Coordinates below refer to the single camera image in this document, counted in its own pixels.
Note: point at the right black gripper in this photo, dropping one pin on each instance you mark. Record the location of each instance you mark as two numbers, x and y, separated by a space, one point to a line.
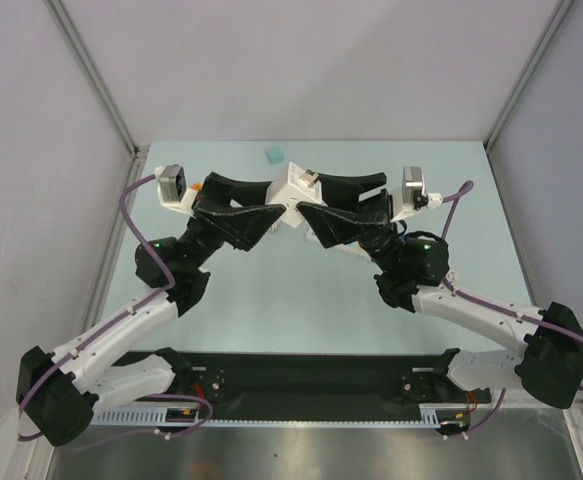
384 206

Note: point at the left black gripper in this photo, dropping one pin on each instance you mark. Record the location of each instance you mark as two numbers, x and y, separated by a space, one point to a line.
244 227

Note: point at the white colourful power strip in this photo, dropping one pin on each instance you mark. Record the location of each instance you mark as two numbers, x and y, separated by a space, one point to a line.
353 250

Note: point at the white square socket adapter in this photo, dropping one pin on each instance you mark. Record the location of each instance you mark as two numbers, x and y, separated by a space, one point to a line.
294 185

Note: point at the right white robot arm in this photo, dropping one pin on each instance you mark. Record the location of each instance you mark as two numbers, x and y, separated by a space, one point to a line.
540 350

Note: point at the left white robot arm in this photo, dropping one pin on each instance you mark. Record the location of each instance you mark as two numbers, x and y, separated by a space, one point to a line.
61 391

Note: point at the teal cube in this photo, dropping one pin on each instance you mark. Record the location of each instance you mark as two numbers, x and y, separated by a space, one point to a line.
274 154

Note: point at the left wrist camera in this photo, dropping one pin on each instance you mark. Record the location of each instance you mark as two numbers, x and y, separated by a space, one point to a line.
174 193

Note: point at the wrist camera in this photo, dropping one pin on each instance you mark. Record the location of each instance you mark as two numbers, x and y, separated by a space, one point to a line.
174 193
412 196

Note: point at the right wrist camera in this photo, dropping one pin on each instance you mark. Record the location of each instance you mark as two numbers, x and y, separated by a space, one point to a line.
412 196

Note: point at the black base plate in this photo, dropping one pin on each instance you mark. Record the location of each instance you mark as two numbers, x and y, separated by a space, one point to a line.
234 381

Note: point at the left aluminium frame post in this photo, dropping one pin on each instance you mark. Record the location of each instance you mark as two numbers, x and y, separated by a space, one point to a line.
77 46

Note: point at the aluminium frame post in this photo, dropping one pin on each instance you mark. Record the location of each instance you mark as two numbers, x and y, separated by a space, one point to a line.
540 50
77 46

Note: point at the white slotted cable duct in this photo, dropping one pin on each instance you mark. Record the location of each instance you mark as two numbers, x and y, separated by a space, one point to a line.
164 417

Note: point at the right aluminium frame post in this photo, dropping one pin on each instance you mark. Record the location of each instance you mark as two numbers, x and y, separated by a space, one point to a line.
540 50

